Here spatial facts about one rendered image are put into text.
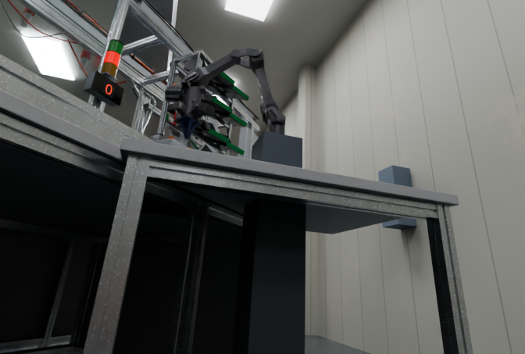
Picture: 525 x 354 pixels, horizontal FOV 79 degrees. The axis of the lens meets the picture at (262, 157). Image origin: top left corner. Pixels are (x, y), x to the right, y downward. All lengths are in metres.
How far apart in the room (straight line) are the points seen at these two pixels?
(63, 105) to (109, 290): 0.40
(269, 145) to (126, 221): 0.52
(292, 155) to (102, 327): 0.69
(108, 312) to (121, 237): 0.13
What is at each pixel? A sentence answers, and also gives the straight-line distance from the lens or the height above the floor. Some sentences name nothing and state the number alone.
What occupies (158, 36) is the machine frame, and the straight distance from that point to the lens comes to 2.33.
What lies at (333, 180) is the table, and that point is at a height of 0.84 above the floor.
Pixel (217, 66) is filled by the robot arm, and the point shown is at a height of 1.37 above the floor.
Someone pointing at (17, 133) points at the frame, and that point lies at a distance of 0.70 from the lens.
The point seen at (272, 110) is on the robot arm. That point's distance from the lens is 1.14.
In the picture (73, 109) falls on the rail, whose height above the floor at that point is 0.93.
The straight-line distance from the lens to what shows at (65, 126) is 0.72.
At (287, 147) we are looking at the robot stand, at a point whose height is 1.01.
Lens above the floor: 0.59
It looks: 22 degrees up
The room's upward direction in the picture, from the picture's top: 4 degrees clockwise
